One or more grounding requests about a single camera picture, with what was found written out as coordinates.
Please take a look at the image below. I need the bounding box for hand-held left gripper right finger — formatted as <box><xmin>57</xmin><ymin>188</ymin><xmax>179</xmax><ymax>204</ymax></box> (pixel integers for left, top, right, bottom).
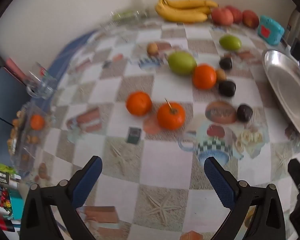
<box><xmin>204</xmin><ymin>156</ymin><xmax>289</xmax><ymax>240</ymax></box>

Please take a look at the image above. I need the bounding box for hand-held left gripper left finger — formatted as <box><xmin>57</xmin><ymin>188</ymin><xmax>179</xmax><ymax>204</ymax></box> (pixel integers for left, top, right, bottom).
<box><xmin>20</xmin><ymin>156</ymin><xmax>102</xmax><ymax>240</ymax></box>

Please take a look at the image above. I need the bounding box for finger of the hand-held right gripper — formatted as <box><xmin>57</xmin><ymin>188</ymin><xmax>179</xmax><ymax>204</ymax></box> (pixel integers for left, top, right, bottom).
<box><xmin>287</xmin><ymin>158</ymin><xmax>300</xmax><ymax>240</ymax></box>

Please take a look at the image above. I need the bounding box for dark plum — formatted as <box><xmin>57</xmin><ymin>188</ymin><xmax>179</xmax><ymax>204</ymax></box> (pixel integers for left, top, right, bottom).
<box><xmin>217</xmin><ymin>80</ymin><xmax>237</xmax><ymax>97</ymax></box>
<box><xmin>237</xmin><ymin>104</ymin><xmax>253</xmax><ymax>122</ymax></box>
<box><xmin>219</xmin><ymin>57</ymin><xmax>232</xmax><ymax>70</ymax></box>

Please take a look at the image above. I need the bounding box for orange mandarin with stem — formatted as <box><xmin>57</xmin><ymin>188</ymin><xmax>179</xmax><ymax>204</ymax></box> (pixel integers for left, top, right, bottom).
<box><xmin>157</xmin><ymin>99</ymin><xmax>186</xmax><ymax>131</ymax></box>

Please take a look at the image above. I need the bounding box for round metal plate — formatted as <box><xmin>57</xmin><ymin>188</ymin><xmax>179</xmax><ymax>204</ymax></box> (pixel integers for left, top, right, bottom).
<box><xmin>264</xmin><ymin>50</ymin><xmax>300</xmax><ymax>143</ymax></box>

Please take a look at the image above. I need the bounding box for brown longan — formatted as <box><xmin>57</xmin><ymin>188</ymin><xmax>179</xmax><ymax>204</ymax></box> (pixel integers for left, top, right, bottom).
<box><xmin>215</xmin><ymin>69</ymin><xmax>227</xmax><ymax>82</ymax></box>
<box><xmin>147</xmin><ymin>42</ymin><xmax>159</xmax><ymax>55</ymax></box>

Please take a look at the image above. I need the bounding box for green apple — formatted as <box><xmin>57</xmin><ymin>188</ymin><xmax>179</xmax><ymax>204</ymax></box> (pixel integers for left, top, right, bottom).
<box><xmin>167</xmin><ymin>51</ymin><xmax>198</xmax><ymax>76</ymax></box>

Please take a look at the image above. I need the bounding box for small green lime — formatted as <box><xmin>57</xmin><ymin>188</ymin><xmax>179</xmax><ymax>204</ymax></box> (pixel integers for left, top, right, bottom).
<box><xmin>219</xmin><ymin>34</ymin><xmax>242</xmax><ymax>51</ymax></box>

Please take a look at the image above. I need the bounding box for printed checkered tablecloth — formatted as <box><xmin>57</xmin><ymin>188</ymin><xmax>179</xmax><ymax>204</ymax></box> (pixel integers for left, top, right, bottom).
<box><xmin>10</xmin><ymin>17</ymin><xmax>300</xmax><ymax>240</ymax></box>

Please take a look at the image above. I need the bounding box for pile of brown snacks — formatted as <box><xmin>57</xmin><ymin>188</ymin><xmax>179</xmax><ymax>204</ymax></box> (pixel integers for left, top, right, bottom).
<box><xmin>7</xmin><ymin>110</ymin><xmax>39</xmax><ymax>160</ymax></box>

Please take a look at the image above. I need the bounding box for clear plastic tray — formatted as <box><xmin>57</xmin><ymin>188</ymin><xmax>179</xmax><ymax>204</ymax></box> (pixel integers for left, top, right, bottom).
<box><xmin>6</xmin><ymin>102</ymin><xmax>55</xmax><ymax>170</ymax></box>

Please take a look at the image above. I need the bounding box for clear glass cup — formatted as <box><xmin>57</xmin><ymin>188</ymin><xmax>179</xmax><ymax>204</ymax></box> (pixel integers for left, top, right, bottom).
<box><xmin>25</xmin><ymin>62</ymin><xmax>59</xmax><ymax>99</ymax></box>

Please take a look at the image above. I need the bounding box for black power adapter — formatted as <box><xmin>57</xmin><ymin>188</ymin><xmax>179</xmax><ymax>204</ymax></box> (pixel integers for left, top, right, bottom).
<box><xmin>290</xmin><ymin>39</ymin><xmax>300</xmax><ymax>60</ymax></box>

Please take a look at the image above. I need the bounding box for dark blue panel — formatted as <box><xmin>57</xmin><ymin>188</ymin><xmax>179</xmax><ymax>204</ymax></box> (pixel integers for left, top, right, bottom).
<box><xmin>0</xmin><ymin>55</ymin><xmax>24</xmax><ymax>130</ymax></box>

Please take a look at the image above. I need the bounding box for teal plastic box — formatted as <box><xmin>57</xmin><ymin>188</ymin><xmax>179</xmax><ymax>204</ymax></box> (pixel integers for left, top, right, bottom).
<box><xmin>257</xmin><ymin>15</ymin><xmax>285</xmax><ymax>46</ymax></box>

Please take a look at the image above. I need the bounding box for steel thermos jug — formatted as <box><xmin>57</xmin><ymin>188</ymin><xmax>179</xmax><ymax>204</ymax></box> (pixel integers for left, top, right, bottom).
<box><xmin>286</xmin><ymin>9</ymin><xmax>300</xmax><ymax>45</ymax></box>

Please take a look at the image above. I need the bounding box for pale red apple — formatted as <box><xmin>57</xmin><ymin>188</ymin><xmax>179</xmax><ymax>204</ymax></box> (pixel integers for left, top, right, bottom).
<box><xmin>211</xmin><ymin>7</ymin><xmax>234</xmax><ymax>26</ymax></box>

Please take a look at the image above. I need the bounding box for yellow banana bunch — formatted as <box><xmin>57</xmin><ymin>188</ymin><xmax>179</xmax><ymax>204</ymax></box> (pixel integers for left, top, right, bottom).
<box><xmin>154</xmin><ymin>0</ymin><xmax>219</xmax><ymax>23</ymax></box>

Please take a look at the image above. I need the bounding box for clear bag with limes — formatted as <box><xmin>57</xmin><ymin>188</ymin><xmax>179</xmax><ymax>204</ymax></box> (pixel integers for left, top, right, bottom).
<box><xmin>110</xmin><ymin>9</ymin><xmax>150</xmax><ymax>24</ymax></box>

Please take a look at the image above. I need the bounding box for green lime near bananas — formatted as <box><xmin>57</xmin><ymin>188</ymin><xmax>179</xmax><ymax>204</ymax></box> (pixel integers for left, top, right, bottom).
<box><xmin>115</xmin><ymin>10</ymin><xmax>134</xmax><ymax>19</ymax></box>

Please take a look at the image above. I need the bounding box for pink padded rail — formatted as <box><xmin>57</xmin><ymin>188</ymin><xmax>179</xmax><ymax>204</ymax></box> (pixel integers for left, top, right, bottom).
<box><xmin>5</xmin><ymin>58</ymin><xmax>28</xmax><ymax>82</ymax></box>

